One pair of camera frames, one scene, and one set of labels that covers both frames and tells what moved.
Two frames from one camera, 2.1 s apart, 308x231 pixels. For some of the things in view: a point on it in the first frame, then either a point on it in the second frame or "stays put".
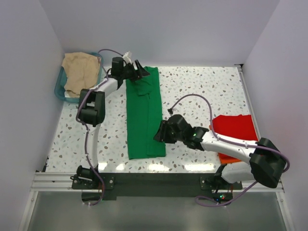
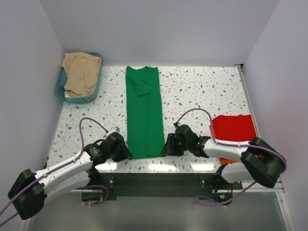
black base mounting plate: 155,185 stays put
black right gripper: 159,136 → 169,148
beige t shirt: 82,70 stays put
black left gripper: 139,73 → 125,153
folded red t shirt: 238,126 stays put
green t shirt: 143,116 stays put
